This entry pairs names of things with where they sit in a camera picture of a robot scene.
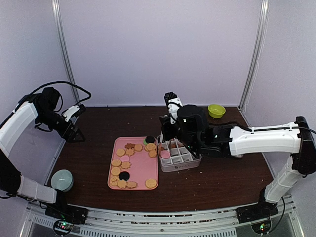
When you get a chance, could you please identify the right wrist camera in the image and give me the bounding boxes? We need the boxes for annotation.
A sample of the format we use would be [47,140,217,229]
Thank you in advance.
[164,92,183,125]

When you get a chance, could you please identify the black sandwich cookie top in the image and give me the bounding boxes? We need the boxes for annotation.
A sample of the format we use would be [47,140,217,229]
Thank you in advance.
[145,136,155,144]

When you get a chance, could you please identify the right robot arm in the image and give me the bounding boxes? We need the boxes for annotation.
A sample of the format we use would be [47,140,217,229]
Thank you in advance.
[159,105,316,218]

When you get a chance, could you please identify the green plastic bowl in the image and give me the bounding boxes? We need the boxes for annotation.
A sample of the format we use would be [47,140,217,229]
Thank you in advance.
[208,104,226,119]

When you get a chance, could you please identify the pink round cookie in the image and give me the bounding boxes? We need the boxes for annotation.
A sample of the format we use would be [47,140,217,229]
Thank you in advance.
[160,150,170,159]
[120,155,130,162]

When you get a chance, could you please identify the white divided cookie tin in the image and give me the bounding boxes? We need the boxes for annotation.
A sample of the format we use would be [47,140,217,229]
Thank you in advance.
[158,138,201,173]

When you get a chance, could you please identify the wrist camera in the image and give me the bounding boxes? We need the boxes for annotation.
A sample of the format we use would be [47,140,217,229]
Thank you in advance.
[164,92,183,125]
[62,104,86,122]

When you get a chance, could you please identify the frame post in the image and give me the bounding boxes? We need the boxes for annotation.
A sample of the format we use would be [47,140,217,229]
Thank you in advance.
[239,0,270,113]
[51,0,82,112]

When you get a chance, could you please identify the black sandwich cookie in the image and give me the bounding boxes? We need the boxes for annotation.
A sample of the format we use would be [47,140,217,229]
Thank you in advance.
[145,136,155,144]
[119,171,130,181]

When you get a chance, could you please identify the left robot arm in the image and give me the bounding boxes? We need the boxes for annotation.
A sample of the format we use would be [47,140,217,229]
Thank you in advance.
[0,86,86,219]

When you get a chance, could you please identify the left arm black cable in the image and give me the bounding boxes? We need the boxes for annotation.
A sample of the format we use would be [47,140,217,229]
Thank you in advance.
[27,80,92,109]

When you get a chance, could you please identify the black sandwich cookie lower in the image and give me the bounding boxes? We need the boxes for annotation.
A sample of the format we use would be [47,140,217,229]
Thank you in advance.
[119,171,130,181]

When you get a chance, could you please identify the round tan cookie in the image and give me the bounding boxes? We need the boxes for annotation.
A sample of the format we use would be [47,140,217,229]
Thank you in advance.
[145,178,157,189]
[145,143,157,152]

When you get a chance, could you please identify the brown leaf shaped cookie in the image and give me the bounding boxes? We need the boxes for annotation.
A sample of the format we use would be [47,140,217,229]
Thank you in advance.
[124,143,136,149]

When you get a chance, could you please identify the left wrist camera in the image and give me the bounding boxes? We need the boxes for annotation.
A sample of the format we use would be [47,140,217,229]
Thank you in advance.
[62,104,86,122]

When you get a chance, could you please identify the pink plastic tray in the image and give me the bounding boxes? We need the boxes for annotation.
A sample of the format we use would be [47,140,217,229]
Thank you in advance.
[107,137,158,190]

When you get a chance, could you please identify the flower shaped tan cookie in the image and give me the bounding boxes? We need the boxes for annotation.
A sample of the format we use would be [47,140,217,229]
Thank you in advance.
[126,181,138,189]

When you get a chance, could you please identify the round tan cookie bottom right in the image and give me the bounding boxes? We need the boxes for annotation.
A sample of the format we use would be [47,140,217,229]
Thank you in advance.
[145,178,157,189]

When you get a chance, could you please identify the right frame post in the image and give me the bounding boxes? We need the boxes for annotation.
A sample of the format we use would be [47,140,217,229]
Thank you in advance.
[239,0,270,113]

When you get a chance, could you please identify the metal serving tongs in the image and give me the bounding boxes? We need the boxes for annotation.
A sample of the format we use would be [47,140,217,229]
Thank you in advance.
[157,132,164,156]

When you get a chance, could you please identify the left frame post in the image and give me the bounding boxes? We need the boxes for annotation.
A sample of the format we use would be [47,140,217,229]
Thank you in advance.
[51,0,82,112]

